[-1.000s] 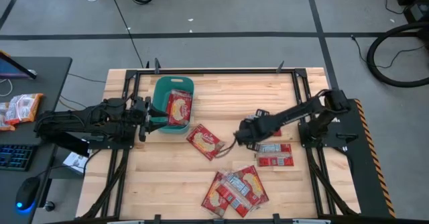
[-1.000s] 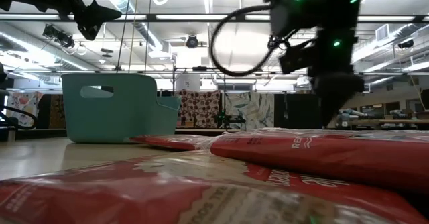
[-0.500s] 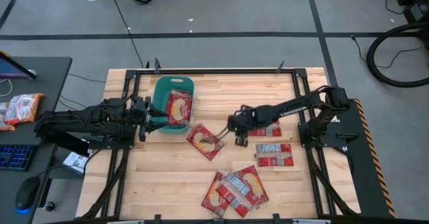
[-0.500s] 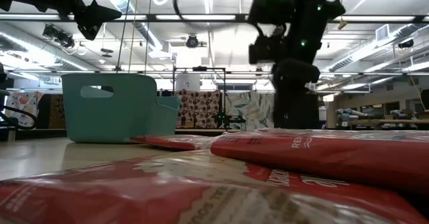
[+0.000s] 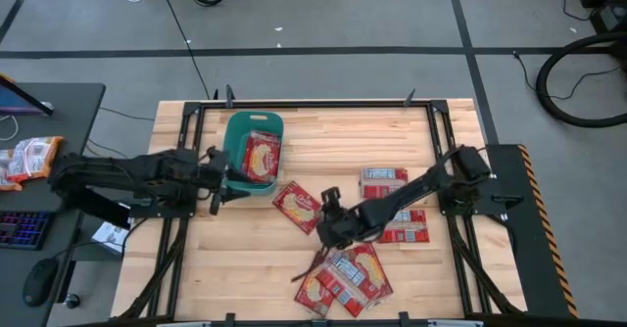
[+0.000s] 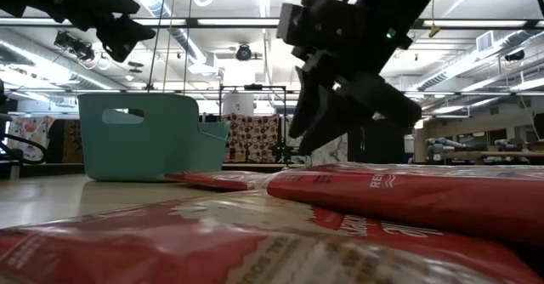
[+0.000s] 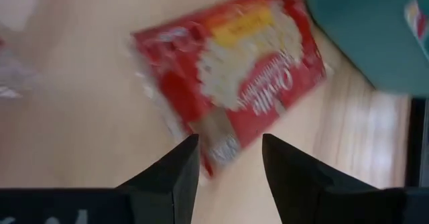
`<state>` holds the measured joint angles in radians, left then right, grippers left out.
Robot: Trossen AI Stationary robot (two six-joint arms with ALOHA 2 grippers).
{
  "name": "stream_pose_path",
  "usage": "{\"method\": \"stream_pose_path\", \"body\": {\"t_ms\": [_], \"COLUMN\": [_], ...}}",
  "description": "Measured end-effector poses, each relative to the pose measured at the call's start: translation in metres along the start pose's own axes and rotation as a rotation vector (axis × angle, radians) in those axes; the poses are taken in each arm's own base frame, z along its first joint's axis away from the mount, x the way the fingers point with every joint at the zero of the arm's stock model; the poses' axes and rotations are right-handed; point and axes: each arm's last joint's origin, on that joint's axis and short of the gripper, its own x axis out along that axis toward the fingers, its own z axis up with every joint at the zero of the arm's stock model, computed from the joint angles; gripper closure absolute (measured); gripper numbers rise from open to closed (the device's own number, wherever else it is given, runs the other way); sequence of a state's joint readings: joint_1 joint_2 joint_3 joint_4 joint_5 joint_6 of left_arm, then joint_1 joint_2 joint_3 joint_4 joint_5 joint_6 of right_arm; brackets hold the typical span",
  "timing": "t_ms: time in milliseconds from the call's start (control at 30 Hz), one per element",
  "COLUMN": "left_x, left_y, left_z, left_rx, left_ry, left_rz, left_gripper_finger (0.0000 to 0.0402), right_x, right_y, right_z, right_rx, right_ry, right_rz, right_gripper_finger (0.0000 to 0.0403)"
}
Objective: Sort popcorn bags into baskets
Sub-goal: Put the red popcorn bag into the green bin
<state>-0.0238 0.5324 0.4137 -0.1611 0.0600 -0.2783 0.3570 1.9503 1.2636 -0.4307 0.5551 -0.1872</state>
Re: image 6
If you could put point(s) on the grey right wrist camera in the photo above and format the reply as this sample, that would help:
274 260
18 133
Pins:
291 22

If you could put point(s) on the teal plastic basket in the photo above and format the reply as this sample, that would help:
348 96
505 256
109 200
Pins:
127 148

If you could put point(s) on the black curved tube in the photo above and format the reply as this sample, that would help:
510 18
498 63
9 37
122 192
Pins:
40 145

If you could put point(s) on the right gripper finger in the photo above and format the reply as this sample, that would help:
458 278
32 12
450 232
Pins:
312 105
374 101

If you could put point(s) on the circle-patterned cloth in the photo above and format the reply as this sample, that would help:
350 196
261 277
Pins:
251 137

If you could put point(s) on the white barrel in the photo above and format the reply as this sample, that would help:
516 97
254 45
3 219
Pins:
238 104

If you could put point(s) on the white floral cloth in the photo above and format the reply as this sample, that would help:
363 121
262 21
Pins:
329 152

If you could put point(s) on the ceiling spotlight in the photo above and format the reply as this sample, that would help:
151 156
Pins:
243 52

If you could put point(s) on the colourful patterned cloth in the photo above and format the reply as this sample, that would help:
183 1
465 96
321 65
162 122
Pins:
30 135

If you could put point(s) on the wooden workbench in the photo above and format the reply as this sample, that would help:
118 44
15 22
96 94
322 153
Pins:
489 153

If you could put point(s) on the black cabinet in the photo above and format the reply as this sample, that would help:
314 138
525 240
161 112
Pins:
378 143

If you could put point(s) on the black ceiling equipment cluster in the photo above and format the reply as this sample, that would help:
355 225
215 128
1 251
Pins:
74 46

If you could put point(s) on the ceiling air vent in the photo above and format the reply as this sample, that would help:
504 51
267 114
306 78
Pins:
484 41

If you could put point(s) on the black metal stand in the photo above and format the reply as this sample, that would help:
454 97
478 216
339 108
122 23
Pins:
255 87

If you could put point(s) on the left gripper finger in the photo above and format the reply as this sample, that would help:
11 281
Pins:
121 1
123 35

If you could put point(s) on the red popcorn bag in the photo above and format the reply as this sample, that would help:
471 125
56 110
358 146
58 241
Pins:
404 199
217 180
170 241

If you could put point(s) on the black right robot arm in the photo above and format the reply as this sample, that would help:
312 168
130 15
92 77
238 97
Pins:
404 3

